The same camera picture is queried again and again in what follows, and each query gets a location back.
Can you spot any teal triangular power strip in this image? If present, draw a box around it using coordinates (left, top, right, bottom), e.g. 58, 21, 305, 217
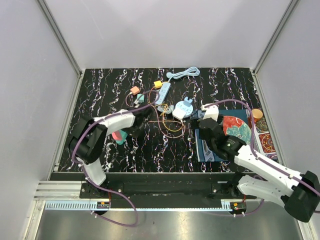
116, 130, 128, 145

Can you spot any salmon small charger plug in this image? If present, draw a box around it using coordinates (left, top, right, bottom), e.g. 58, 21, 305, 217
130, 86, 140, 95

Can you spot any pink square plug adapter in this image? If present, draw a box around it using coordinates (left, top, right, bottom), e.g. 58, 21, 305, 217
111, 130, 123, 141

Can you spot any round light blue power socket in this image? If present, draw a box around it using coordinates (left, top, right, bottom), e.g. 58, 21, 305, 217
174, 101, 194, 118

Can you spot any white square plug adapter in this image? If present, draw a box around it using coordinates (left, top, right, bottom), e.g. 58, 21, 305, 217
172, 108, 186, 121

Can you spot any light blue charger plug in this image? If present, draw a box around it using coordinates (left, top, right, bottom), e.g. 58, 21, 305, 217
183, 97, 193, 106

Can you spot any light blue long power strip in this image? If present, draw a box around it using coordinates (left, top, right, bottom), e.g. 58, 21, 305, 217
154, 82, 171, 105

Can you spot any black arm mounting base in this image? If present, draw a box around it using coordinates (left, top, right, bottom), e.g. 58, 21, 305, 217
79, 171, 258, 210

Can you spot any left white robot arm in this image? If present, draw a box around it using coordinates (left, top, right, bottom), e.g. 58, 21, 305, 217
68, 106, 152, 198

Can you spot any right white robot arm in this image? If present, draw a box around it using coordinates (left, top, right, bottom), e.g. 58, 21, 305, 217
195, 118, 320, 223

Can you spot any teal small charger plug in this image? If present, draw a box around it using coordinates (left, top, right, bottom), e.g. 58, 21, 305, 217
134, 93, 145, 104

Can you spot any yellow small charger plug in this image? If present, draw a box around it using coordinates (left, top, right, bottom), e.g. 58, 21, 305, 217
153, 80, 163, 90

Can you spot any dark blue patterned placemat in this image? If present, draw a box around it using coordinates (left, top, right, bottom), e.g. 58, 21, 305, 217
194, 109, 249, 162

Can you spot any red floral ceramic plate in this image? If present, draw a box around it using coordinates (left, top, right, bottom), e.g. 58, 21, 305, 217
222, 116, 252, 145

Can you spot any copper metal cup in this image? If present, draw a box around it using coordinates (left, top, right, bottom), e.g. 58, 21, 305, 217
251, 108, 264, 123

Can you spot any colourful patterned coaster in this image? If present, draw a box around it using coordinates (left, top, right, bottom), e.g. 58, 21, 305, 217
254, 117, 278, 162

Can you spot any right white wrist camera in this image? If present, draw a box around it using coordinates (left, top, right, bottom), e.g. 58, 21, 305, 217
201, 103, 219, 122

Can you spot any grey bundled cord with plug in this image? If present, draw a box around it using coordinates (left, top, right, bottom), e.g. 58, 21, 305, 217
157, 104, 175, 116

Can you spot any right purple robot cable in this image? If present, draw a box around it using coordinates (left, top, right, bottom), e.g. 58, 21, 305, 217
203, 98, 320, 218

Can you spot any light blue coiled power cord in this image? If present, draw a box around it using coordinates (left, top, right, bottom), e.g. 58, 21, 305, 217
165, 66, 201, 83

